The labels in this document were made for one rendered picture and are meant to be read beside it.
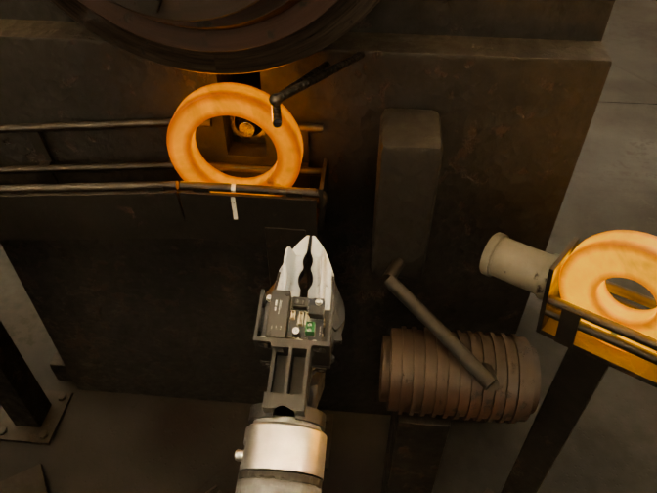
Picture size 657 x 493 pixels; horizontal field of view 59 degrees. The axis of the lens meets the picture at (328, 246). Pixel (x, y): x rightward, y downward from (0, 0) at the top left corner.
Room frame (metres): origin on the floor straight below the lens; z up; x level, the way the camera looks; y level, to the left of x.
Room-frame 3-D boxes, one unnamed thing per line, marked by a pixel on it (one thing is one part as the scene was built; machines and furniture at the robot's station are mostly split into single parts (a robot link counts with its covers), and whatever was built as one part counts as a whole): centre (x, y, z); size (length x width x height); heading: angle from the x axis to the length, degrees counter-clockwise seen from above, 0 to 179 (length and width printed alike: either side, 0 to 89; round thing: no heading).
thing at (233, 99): (0.67, 0.13, 0.75); 0.18 x 0.03 x 0.18; 85
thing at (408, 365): (0.50, -0.19, 0.27); 0.22 x 0.13 x 0.53; 85
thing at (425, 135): (0.65, -0.11, 0.68); 0.11 x 0.08 x 0.24; 175
